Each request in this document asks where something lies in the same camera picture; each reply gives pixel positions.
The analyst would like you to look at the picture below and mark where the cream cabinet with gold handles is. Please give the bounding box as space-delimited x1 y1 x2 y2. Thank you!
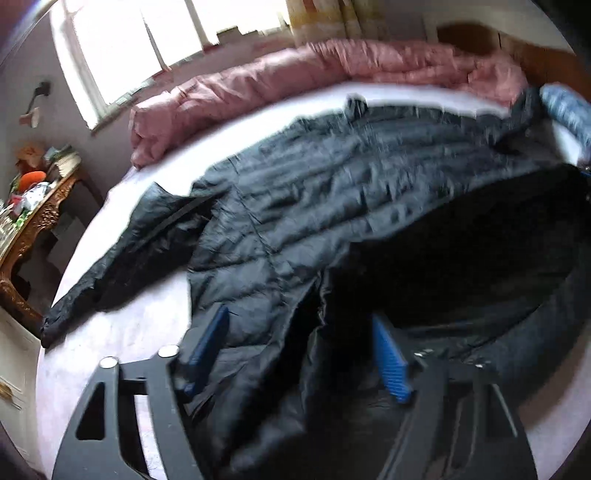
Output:
0 309 41 469

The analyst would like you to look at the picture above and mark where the bed with pink sheet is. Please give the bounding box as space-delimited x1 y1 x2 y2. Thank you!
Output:
36 82 590 479

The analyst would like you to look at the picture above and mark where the pink quilt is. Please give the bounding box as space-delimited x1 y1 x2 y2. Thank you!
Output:
130 39 528 169

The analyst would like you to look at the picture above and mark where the blue plaid folded garment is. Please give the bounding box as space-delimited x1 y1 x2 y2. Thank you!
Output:
540 83 590 164

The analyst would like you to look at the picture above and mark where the pink wall lamp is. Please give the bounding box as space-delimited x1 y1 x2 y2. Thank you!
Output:
19 81 51 129

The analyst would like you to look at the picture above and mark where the stack of books on table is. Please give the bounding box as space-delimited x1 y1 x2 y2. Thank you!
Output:
46 144 81 183

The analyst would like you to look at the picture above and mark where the ornate wooden side table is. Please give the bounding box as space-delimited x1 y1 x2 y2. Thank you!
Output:
1 164 104 336

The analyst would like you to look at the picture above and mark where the wooden carved headboard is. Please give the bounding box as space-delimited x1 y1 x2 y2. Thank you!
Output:
436 22 591 101

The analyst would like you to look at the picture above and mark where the tree pattern curtain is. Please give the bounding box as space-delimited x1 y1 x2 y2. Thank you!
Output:
286 0 388 45

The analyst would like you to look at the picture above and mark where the orange plush toy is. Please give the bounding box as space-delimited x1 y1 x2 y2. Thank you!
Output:
17 170 46 195

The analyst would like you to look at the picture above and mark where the window with white frame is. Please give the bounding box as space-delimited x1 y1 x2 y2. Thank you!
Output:
50 0 288 130

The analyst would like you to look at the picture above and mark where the black quilted down jacket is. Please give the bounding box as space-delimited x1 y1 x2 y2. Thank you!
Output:
41 88 590 479

